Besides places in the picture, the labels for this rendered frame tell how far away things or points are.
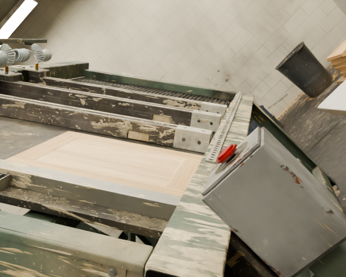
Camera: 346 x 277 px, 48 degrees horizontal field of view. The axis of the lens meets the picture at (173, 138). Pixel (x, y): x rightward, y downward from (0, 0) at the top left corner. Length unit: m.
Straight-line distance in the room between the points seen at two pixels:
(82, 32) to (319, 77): 3.82
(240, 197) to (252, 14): 6.12
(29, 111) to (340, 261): 1.24
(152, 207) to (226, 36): 5.77
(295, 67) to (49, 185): 4.76
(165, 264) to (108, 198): 0.30
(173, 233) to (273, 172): 0.26
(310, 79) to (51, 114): 4.38
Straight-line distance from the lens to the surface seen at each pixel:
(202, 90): 2.67
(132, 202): 0.87
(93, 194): 0.89
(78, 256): 0.66
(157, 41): 6.55
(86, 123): 1.46
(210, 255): 0.67
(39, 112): 1.55
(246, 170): 0.53
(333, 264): 0.62
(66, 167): 1.06
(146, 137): 1.39
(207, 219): 0.78
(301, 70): 5.46
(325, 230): 0.56
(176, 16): 6.59
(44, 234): 0.69
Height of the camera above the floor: 1.02
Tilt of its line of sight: level
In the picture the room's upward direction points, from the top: 45 degrees counter-clockwise
